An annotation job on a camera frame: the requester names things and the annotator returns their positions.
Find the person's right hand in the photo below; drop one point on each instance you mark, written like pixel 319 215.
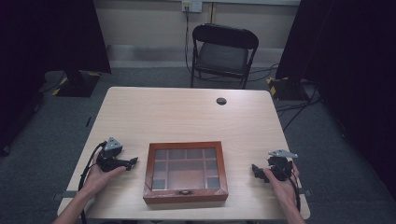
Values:
pixel 281 188

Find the black folding chair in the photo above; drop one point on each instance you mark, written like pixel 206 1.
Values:
pixel 223 53

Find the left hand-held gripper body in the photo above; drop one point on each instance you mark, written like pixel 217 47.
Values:
pixel 112 148

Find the wooden glass-lid box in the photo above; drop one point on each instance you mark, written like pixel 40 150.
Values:
pixel 186 174

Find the black stand base striped tape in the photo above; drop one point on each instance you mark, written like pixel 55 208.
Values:
pixel 77 85
pixel 288 88

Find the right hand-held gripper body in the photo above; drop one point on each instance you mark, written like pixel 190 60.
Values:
pixel 281 166

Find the person's left hand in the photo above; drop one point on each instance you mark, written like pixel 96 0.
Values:
pixel 99 179

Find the white wall socket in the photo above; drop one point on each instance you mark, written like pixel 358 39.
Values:
pixel 192 5

